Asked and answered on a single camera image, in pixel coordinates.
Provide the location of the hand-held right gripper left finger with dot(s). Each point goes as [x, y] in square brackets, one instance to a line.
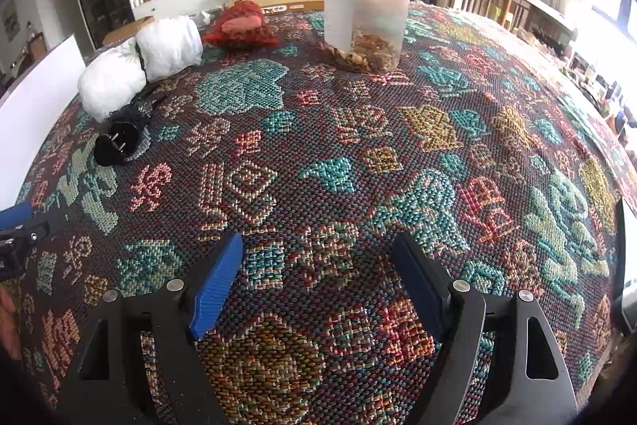
[216, 285]

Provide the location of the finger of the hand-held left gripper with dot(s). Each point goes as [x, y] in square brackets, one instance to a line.
[15, 215]

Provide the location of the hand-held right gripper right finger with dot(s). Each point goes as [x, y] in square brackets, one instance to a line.
[420, 285]

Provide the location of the white soft bundle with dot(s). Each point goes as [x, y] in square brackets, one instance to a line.
[164, 46]

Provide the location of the person's left hand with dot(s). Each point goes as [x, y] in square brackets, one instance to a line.
[7, 325]

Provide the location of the white box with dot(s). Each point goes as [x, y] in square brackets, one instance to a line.
[35, 116]

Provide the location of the colourful patterned woven blanket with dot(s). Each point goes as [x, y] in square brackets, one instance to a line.
[348, 166]

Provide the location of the wooden chair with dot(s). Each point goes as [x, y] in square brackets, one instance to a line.
[37, 46]

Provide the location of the cardboard box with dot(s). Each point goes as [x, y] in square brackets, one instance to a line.
[127, 30]

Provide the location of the red mesh pouch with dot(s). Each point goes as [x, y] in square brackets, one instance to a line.
[241, 24]

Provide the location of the row of bottles and clutter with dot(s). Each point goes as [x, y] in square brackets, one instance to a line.
[592, 81]

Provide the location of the clear plastic jar black lid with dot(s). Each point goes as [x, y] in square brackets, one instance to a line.
[366, 7]

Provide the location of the flat yellow box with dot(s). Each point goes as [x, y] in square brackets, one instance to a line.
[288, 2]

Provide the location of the window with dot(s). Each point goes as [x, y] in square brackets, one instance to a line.
[614, 31]

